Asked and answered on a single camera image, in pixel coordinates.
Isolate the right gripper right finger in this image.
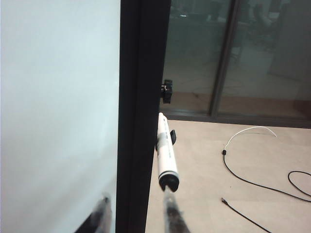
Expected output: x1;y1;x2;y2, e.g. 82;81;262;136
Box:
162;185;192;233

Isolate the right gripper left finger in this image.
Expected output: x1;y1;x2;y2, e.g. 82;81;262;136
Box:
72;191;113;233

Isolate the white marker pen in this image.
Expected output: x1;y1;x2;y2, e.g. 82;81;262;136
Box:
156;112;180;194

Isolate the black clamp knob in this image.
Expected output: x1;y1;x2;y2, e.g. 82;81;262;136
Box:
160;79;173;104

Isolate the black cable with plug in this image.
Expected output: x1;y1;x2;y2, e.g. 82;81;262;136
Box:
220;198;274;233

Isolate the white and black cable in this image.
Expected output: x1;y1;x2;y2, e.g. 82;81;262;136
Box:
221;126;311;202

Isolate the black looped cable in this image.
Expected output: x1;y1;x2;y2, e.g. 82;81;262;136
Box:
288;170;311;195

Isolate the white board with black frame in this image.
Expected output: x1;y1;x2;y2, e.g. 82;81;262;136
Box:
0;0;141;233

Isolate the black whiteboard stand post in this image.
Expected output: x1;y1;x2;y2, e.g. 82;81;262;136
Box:
127;0;171;233

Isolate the glass partition with dark frame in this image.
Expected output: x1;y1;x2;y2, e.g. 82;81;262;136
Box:
159;0;311;128

